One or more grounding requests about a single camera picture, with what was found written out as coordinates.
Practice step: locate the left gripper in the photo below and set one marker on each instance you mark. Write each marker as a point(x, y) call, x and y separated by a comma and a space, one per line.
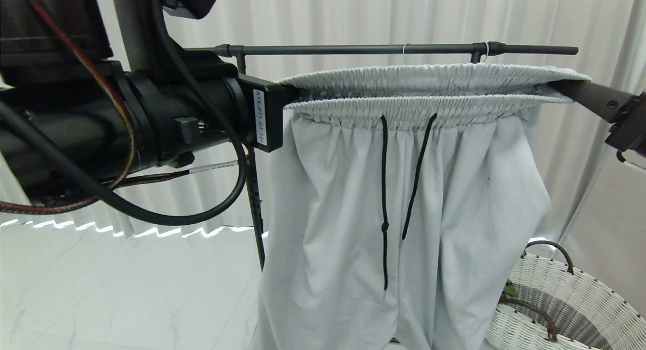
point(202, 102)

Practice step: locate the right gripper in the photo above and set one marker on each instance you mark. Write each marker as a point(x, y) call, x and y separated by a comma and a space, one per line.
point(633, 122)

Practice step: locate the pale grey shorts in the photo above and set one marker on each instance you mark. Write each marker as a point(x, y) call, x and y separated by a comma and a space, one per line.
point(353, 213)

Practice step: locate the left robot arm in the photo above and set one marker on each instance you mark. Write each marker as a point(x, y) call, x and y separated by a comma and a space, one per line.
point(50, 16)

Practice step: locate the black clothes rack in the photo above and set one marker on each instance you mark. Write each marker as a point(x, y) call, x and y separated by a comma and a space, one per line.
point(353, 49)

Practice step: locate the white laundry basket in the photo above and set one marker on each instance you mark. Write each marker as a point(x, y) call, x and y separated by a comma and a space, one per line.
point(580, 289)

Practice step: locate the white curtain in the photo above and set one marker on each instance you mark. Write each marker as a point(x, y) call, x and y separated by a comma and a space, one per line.
point(353, 11)

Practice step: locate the green garment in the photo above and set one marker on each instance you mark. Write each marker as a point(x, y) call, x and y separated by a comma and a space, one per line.
point(509, 289)

